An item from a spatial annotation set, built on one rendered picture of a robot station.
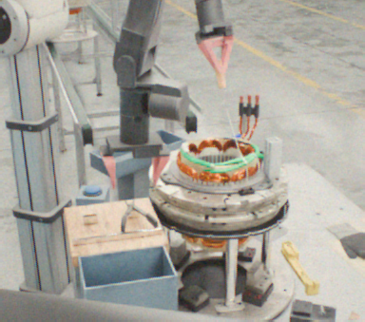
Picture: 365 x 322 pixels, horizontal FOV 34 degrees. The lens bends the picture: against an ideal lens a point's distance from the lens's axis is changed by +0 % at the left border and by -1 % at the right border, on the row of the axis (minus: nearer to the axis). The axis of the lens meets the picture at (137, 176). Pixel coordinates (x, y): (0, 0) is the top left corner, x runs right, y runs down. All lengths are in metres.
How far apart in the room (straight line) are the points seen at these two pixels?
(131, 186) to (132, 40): 0.64
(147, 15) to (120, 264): 0.47
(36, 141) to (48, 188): 0.14
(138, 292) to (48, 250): 0.62
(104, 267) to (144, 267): 0.08
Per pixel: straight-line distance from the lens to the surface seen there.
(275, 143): 1.32
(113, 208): 1.30
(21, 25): 1.37
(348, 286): 1.59
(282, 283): 1.53
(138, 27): 1.04
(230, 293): 1.40
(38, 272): 1.72
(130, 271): 1.18
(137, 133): 1.11
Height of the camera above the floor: 1.69
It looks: 26 degrees down
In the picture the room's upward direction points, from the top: 2 degrees counter-clockwise
